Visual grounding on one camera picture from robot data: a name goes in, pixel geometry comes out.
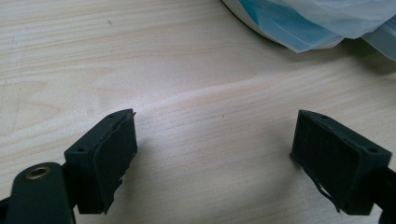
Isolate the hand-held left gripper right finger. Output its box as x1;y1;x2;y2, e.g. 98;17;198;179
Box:
290;108;392;217

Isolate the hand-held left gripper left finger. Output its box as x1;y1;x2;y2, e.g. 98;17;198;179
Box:
64;108;138;216

